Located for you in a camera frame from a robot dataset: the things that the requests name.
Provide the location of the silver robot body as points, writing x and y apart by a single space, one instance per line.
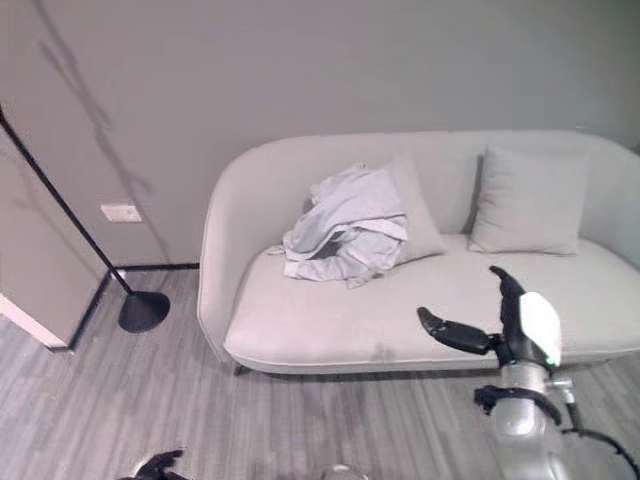
342 472

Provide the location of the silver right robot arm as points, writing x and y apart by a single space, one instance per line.
520 425

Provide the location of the crumpled light blue clothes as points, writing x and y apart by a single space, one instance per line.
345 235

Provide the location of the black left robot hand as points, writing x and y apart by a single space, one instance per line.
159 463

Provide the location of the white wall socket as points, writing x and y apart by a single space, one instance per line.
120 212

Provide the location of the light grey sofa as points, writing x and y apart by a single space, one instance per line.
400 300

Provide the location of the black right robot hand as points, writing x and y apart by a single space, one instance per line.
520 325

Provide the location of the black clothes rack stand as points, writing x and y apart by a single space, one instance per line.
100 245

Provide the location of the grey square cushion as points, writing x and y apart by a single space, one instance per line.
530 205
417 210

